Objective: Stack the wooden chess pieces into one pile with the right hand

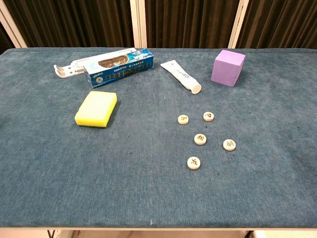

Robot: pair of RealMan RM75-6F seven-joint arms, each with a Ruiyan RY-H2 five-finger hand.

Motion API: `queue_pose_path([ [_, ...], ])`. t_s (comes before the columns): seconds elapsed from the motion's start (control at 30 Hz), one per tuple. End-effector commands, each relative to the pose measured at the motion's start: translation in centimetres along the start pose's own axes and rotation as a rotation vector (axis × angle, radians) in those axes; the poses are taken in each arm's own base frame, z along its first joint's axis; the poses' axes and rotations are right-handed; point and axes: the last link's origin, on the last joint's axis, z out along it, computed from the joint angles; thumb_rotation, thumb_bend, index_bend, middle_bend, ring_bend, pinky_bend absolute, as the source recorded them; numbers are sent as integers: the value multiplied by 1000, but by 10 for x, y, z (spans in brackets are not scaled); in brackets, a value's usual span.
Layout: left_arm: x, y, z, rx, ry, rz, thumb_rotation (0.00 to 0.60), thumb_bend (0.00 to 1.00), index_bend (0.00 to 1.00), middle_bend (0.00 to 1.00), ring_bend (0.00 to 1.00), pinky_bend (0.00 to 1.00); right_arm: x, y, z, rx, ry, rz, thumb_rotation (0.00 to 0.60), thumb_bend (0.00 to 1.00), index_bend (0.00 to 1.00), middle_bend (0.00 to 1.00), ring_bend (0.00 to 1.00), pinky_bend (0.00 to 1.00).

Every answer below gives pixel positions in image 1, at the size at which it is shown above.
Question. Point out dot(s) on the chess piece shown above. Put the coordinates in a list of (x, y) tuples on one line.
[(193, 163), (208, 116), (200, 139), (229, 144), (183, 119)]

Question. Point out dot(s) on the chess piece bottom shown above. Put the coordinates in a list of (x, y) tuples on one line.
[(193, 163)]

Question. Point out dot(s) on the white cream tube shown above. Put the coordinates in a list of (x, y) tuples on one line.
[(180, 74)]

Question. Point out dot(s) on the blue cookie box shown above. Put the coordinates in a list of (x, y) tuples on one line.
[(119, 72)]

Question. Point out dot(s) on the yellow sponge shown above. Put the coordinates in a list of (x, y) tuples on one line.
[(96, 109)]

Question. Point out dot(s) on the blue table cloth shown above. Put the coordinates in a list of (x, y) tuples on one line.
[(148, 186)]

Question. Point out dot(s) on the purple foam cube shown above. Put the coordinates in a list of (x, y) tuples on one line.
[(226, 72)]

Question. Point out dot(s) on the white folding stand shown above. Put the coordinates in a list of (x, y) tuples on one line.
[(74, 67)]

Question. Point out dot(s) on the black pleated curtain panel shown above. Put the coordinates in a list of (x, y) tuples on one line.
[(280, 22), (190, 22), (74, 22), (5, 39)]

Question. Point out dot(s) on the white frame post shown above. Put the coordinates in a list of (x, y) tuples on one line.
[(11, 27), (239, 24), (138, 24)]

